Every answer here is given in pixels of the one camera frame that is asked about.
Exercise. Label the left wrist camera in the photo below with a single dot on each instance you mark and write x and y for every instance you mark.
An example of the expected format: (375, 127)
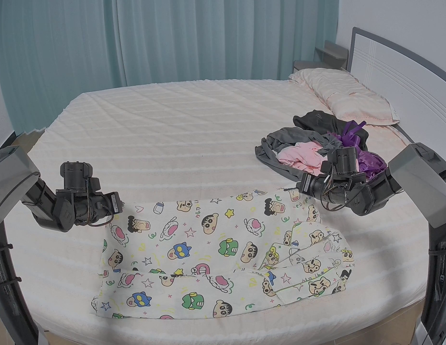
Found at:
(94, 184)

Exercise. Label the purple garment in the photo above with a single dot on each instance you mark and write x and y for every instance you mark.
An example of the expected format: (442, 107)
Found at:
(370, 164)

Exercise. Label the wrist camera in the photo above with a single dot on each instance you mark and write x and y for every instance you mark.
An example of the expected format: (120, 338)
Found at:
(327, 167)
(94, 184)

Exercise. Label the blue-green curtain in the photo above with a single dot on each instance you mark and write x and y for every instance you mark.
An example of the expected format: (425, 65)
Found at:
(226, 27)
(57, 49)

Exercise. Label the black garment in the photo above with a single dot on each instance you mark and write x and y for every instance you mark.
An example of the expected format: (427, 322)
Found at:
(316, 120)

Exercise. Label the grey bedside table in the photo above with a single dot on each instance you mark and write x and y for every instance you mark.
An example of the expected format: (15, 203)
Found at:
(334, 51)

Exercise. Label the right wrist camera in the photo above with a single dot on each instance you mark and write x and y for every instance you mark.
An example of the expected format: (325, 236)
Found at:
(327, 167)

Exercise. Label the grey garment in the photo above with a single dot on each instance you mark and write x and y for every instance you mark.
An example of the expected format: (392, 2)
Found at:
(269, 149)

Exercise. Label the white printed pyjama top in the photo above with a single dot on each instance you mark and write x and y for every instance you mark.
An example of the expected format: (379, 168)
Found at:
(208, 250)

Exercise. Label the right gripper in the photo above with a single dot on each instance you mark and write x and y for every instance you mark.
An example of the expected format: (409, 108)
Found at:
(312, 187)

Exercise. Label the bed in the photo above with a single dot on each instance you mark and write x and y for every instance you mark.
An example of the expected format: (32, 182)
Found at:
(172, 128)

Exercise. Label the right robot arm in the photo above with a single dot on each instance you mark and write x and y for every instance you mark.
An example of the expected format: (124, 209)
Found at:
(417, 178)

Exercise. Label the pink garment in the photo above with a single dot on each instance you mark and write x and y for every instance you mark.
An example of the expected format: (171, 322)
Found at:
(298, 156)

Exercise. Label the cream pillow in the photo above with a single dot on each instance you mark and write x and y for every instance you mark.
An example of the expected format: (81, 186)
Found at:
(352, 95)

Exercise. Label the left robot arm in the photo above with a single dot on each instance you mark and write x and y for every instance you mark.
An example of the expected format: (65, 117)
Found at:
(14, 178)

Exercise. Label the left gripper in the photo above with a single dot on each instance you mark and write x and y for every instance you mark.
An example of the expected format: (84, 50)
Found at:
(113, 201)

